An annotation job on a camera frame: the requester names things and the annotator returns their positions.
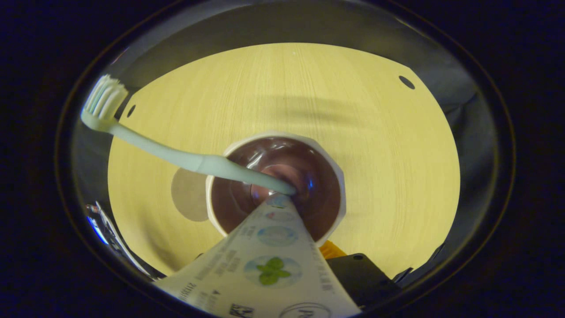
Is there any round grey coaster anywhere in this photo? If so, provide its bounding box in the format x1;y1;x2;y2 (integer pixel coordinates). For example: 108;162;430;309
171;168;210;222

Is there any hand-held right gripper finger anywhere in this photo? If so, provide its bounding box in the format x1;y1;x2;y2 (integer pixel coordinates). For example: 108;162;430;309
319;240;413;310

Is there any white toothpaste tube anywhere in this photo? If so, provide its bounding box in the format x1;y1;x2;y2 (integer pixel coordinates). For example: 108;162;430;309
154;194;362;318

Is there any cream cup with brown inside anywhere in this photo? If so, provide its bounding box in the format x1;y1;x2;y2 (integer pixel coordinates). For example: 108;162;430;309
205;131;346;248

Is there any white toothbrush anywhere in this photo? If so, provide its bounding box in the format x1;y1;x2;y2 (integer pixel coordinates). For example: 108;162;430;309
81;74;297;196

